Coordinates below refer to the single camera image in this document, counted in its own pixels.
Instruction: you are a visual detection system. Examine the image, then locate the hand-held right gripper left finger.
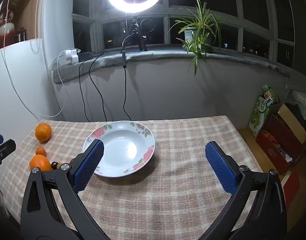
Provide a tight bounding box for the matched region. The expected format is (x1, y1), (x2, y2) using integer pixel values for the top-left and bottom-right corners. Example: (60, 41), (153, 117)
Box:
(21, 139), (111, 240)

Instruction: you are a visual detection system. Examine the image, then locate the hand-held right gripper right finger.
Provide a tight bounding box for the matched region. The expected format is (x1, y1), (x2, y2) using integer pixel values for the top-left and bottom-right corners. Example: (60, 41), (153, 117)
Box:
(198, 141), (287, 240)

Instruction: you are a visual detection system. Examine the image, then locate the large orange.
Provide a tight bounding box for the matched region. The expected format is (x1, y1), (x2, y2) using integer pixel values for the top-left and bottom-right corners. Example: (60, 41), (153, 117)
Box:
(29, 154), (52, 172)

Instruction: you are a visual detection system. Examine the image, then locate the floral white plate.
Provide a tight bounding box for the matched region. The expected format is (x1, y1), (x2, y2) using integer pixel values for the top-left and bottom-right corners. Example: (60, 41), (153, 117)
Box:
(82, 120), (155, 178)

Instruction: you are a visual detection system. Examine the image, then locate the medium orange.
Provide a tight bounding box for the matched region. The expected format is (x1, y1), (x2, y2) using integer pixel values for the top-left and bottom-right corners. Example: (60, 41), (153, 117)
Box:
(35, 122), (52, 142)

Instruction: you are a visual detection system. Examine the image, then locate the open red cardboard box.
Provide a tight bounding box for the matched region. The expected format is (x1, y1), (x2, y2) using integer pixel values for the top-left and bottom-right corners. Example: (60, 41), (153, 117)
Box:
(255, 104), (306, 175)

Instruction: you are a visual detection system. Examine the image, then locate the checkered beige tablecloth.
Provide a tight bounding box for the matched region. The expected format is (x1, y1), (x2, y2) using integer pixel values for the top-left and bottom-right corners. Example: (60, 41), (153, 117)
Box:
(0, 115), (264, 240)

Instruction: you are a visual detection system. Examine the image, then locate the green printed bag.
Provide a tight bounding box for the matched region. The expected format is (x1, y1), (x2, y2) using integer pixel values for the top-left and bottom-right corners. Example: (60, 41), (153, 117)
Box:
(249, 85), (280, 138)

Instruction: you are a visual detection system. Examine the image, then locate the white lace cloth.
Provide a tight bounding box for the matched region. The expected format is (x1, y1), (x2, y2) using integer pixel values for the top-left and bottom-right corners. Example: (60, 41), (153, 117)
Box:
(288, 90), (306, 128)

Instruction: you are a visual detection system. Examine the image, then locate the small dark container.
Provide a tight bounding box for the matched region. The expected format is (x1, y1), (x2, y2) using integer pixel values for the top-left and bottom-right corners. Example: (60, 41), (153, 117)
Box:
(17, 27), (27, 42)

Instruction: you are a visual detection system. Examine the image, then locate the white charger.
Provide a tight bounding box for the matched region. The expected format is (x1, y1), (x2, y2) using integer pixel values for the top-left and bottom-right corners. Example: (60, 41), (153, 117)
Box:
(65, 49), (80, 64)

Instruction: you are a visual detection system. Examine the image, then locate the wooden shelf niche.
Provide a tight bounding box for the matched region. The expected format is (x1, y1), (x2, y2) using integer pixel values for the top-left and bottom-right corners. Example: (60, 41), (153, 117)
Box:
(0, 0), (42, 53)

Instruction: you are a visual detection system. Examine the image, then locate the white flower pot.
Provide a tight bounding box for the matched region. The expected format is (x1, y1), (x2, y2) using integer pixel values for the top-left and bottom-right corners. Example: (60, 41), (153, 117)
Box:
(184, 27), (209, 48)

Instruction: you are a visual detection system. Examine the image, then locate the spider plant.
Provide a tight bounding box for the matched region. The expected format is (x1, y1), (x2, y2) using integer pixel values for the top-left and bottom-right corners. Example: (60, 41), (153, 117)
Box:
(168, 0), (224, 77)

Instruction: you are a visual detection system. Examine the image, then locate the white charging cable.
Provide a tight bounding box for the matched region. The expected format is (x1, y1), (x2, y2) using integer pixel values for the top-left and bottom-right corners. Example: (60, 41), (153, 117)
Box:
(3, 0), (81, 117)

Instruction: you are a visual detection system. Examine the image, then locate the black power cable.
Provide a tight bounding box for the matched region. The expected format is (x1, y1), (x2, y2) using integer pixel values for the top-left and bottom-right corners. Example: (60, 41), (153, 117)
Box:
(78, 55), (93, 122)
(89, 52), (108, 122)

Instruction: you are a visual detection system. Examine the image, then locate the black cable with inline switch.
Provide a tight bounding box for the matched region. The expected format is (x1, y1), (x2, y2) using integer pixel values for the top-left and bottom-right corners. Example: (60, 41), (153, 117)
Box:
(121, 31), (138, 121)

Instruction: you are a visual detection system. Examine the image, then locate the white beaded pull cord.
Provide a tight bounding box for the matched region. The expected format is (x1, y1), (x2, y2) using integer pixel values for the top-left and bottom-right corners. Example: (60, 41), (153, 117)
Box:
(30, 0), (43, 53)

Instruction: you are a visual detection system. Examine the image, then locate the white window frame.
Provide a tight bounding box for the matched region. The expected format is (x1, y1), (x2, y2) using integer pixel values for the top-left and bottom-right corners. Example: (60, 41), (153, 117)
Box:
(73, 0), (300, 68)

